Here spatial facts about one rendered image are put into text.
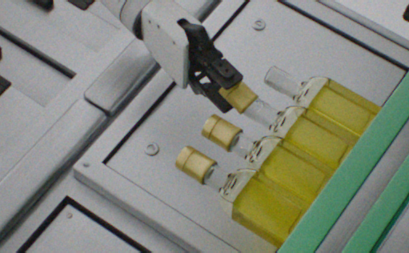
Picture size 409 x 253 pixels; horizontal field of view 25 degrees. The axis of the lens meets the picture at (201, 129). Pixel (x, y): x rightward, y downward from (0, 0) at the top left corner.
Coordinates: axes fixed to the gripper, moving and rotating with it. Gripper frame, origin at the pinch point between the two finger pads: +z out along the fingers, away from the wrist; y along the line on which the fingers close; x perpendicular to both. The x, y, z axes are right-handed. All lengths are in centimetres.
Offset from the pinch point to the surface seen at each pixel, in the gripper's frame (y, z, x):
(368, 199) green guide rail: 12.5, 27.7, -3.9
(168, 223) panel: -12.9, 6.0, -14.7
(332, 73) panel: -13.0, 1.8, 21.0
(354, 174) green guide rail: 12.8, 24.6, -2.9
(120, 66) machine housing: -13.4, -19.9, -3.2
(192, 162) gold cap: 0.5, 6.5, -11.1
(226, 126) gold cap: 0.9, 5.3, -4.5
